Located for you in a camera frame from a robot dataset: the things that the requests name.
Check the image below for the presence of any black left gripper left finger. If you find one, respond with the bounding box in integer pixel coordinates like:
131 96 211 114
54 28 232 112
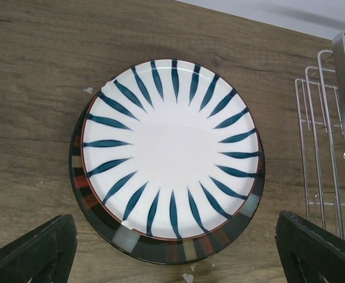
0 215 77 282

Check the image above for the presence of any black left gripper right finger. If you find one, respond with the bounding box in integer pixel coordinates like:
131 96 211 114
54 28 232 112
275 210 345 282

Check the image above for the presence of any blue striped white plate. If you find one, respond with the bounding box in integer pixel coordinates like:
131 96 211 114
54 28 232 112
81 59 261 241

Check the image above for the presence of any dark multicolour rimmed plate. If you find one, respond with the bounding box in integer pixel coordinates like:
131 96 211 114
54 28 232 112
69 100 266 265

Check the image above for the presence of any steel wire dish rack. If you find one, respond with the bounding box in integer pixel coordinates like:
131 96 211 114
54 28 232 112
294 30 345 240

